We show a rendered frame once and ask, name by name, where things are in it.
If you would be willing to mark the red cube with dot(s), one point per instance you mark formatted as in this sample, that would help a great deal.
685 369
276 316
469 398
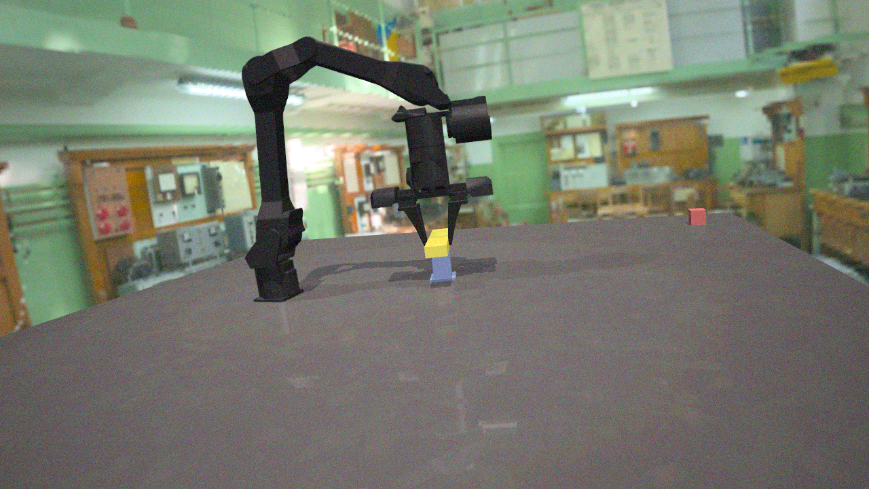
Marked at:
697 216

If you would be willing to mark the yellow bar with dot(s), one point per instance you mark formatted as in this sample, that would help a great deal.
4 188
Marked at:
437 244

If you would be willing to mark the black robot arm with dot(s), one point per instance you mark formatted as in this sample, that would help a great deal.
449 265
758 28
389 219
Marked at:
266 81

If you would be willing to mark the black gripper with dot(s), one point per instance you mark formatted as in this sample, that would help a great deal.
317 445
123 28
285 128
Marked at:
429 169

